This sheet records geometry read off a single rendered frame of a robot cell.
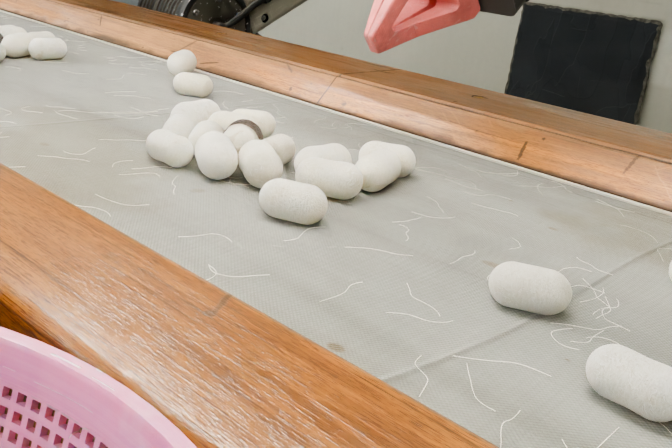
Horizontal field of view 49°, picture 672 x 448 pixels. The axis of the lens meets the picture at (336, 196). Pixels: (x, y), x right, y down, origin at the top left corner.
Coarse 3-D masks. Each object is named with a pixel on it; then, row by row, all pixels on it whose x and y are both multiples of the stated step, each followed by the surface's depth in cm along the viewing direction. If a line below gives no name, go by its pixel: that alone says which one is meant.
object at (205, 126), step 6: (204, 120) 44; (210, 120) 44; (198, 126) 43; (204, 126) 43; (210, 126) 43; (216, 126) 44; (192, 132) 43; (198, 132) 42; (204, 132) 42; (222, 132) 44; (192, 138) 43; (198, 138) 42; (192, 144) 43
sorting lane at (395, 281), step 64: (0, 64) 63; (64, 64) 66; (128, 64) 69; (0, 128) 45; (64, 128) 46; (128, 128) 48; (320, 128) 53; (384, 128) 55; (64, 192) 36; (128, 192) 37; (192, 192) 38; (256, 192) 39; (384, 192) 41; (448, 192) 42; (512, 192) 44; (576, 192) 45; (192, 256) 30; (256, 256) 31; (320, 256) 32; (384, 256) 33; (448, 256) 33; (512, 256) 34; (576, 256) 35; (640, 256) 36; (320, 320) 26; (384, 320) 27; (448, 320) 28; (512, 320) 28; (576, 320) 29; (640, 320) 29; (448, 384) 23; (512, 384) 24; (576, 384) 24
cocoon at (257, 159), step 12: (252, 144) 40; (264, 144) 40; (240, 156) 40; (252, 156) 38; (264, 156) 38; (276, 156) 39; (240, 168) 40; (252, 168) 38; (264, 168) 38; (276, 168) 38; (252, 180) 39; (264, 180) 38
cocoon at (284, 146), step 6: (270, 138) 42; (276, 138) 43; (282, 138) 43; (288, 138) 43; (270, 144) 42; (276, 144) 42; (282, 144) 42; (288, 144) 43; (294, 144) 44; (276, 150) 42; (282, 150) 42; (288, 150) 43; (294, 150) 44; (282, 156) 42; (288, 156) 43; (282, 162) 42
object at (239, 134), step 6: (252, 120) 45; (234, 126) 43; (240, 126) 43; (246, 126) 43; (228, 132) 42; (234, 132) 42; (240, 132) 42; (246, 132) 42; (252, 132) 43; (234, 138) 42; (240, 138) 42; (246, 138) 42; (252, 138) 42; (234, 144) 42; (240, 144) 42
